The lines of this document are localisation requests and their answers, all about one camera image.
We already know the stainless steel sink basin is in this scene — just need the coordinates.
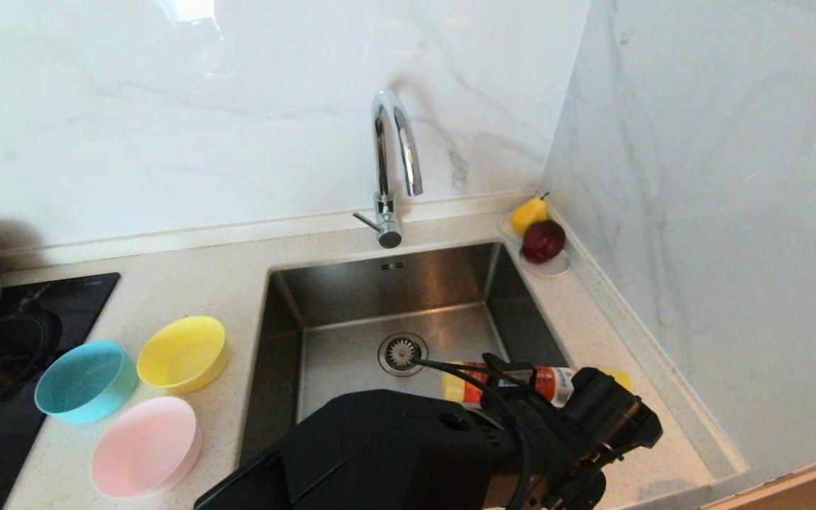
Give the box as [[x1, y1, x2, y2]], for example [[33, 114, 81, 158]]
[[238, 242, 599, 489]]

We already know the yellow pear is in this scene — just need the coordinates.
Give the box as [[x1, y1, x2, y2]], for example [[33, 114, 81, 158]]
[[509, 191, 549, 236]]

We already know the small white plate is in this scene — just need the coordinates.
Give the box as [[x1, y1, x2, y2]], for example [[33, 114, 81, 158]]
[[498, 211, 572, 278]]

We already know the yellow plastic bowl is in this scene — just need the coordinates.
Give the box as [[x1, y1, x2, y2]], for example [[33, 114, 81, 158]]
[[136, 316, 230, 394]]

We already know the dark red apple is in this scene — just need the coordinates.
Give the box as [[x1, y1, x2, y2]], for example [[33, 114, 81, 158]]
[[521, 219, 567, 264]]

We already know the chrome gooseneck faucet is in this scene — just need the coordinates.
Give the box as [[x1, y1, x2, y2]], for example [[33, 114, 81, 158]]
[[353, 89, 425, 249]]

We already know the pink plastic bowl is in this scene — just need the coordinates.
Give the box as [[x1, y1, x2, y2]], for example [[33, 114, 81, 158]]
[[91, 396, 203, 499]]

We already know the black smooth arm cable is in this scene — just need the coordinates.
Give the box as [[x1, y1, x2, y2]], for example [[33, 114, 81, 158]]
[[408, 358, 538, 510]]

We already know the yellow capped dish soap bottle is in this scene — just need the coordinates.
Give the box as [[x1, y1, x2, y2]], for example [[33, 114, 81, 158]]
[[442, 360, 633, 410]]

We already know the blue plastic bowl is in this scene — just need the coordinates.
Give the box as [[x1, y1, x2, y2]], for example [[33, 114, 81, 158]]
[[34, 340, 139, 424]]

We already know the round metal drain strainer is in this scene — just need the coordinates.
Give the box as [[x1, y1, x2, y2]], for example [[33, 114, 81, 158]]
[[378, 333, 429, 378]]

